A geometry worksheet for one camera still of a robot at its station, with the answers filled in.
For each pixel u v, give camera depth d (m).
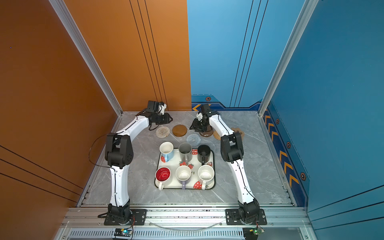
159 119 0.87
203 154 0.94
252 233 0.71
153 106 0.82
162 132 1.07
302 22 0.74
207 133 1.05
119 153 0.58
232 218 0.72
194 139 1.03
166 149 0.94
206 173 0.87
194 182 0.84
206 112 0.84
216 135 1.06
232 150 0.66
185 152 0.93
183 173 0.86
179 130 1.09
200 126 0.92
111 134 0.59
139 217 0.74
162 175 0.85
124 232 0.71
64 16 0.72
